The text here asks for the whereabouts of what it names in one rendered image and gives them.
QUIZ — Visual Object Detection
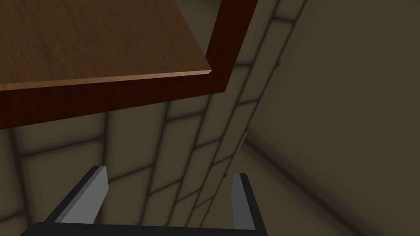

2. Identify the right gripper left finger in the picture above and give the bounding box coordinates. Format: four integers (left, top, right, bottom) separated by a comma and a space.
44, 165, 109, 225

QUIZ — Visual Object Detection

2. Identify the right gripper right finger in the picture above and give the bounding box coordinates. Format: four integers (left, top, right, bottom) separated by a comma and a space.
231, 172, 264, 231

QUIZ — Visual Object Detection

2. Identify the brown wooden table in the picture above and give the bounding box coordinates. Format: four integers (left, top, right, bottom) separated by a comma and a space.
0, 0, 258, 131

